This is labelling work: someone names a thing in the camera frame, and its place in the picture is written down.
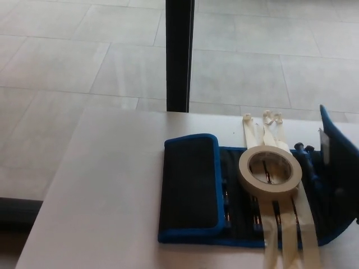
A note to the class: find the beige masking tape roll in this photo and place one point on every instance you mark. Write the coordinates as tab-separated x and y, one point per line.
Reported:
244	176

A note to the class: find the dark low bench edge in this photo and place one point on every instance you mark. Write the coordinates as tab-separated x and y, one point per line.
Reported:
18	208

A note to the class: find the black vertical pillar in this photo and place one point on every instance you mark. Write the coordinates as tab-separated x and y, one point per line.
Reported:
179	56

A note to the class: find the blue black precision screwdriver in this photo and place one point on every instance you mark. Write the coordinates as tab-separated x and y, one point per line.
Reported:
306	161

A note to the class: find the black blue-trimmed folding toolkit case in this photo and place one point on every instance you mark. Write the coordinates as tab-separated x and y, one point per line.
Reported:
188	182

